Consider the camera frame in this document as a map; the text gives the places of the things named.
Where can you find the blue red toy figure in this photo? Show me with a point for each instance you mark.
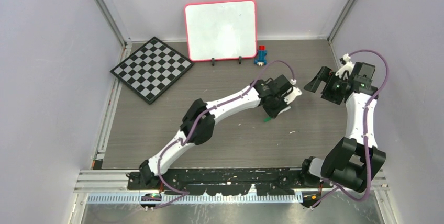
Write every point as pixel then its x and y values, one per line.
pixel 260 58

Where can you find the black and white chessboard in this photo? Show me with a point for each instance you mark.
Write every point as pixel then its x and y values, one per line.
pixel 152 69

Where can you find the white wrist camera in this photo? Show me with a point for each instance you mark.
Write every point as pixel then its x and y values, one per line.
pixel 347 63
pixel 290 95

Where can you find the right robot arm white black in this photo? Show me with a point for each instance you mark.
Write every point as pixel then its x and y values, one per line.
pixel 355 159

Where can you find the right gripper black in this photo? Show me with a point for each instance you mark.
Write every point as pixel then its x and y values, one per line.
pixel 323 75

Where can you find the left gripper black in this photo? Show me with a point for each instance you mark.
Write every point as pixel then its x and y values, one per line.
pixel 272 113

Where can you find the whiteboard with red frame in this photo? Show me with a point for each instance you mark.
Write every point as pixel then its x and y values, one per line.
pixel 221 30

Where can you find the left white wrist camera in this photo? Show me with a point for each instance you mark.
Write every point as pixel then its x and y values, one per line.
pixel 290 95

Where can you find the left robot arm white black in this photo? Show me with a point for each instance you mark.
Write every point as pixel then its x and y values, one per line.
pixel 198 123

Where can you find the slotted grey cable duct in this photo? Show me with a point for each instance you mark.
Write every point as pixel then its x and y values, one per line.
pixel 142 198

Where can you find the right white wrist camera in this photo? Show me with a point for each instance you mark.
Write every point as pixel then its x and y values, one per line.
pixel 347 63

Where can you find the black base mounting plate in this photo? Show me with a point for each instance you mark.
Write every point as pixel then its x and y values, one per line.
pixel 228 182

